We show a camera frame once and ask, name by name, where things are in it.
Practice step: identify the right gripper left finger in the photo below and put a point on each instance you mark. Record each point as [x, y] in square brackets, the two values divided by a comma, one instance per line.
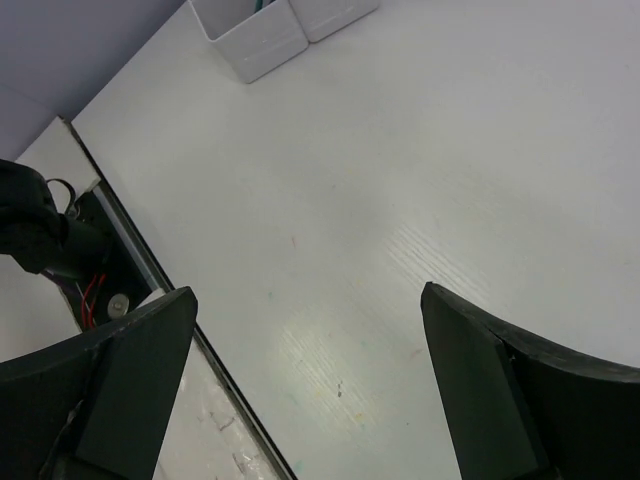
[97, 405]

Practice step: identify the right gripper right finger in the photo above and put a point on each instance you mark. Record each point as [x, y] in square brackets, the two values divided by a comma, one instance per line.
[519, 406]

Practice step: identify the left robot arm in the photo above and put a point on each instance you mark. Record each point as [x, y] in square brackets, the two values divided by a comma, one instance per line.
[39, 237]

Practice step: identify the white divided organizer tray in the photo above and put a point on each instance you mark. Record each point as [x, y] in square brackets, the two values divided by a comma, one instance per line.
[256, 37]

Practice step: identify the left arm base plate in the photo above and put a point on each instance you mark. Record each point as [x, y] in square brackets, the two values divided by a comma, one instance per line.
[127, 276]

